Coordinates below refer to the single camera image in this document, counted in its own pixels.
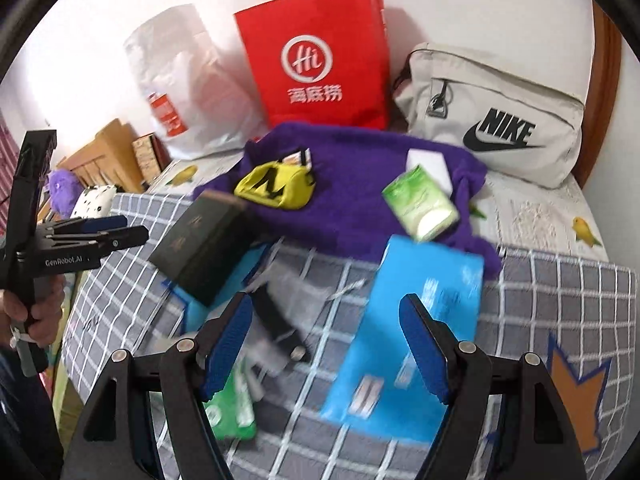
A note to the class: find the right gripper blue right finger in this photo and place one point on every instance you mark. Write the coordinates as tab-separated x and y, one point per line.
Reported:
428	346

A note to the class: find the brown decorated box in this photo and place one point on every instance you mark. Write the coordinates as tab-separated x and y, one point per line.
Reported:
152	157

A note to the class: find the blue tissue pack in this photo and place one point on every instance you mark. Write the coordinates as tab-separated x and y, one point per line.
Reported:
392	379

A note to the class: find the white fruit print bedsheet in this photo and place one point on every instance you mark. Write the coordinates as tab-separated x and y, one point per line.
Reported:
507	211

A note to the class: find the grey checkered blanket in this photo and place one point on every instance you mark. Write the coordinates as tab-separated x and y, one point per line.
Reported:
580	313

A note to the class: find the light green tissue pack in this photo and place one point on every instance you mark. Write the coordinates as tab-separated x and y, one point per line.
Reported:
420	206

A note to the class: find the clear plastic bag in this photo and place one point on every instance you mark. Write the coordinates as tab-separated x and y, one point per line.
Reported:
285	310

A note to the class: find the yellow black pouch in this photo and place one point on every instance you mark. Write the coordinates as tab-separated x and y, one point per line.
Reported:
277	185

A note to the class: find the white sponge block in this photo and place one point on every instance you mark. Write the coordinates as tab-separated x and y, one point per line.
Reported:
434	164

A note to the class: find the dark green tin box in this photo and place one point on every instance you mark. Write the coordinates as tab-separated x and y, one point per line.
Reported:
201	249

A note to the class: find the white Miniso plastic bag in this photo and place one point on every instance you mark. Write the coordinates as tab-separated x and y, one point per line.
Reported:
201	109

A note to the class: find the white spotted cloth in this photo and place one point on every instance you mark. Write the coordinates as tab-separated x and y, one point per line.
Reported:
94	202

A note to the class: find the purple towel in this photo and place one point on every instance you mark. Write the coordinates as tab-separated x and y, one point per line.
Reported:
347	215

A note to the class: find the red paper shopping bag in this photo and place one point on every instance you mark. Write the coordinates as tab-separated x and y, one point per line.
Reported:
326	62

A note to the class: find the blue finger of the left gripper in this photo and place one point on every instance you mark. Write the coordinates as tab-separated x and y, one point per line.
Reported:
86	225
99	244

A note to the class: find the grey Nike pouch bag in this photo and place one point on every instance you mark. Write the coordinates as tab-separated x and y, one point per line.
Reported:
474	100

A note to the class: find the orange fruit print packet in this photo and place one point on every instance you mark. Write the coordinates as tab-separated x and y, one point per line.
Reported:
301	158

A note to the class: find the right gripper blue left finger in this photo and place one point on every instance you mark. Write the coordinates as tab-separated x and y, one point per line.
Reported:
221	339

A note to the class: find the person left hand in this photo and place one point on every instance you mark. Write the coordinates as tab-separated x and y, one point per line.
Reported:
46	314

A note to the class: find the brown wooden door frame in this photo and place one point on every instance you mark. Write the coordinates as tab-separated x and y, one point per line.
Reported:
602	92

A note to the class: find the purple plush toy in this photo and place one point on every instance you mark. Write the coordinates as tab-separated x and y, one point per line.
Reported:
65	188

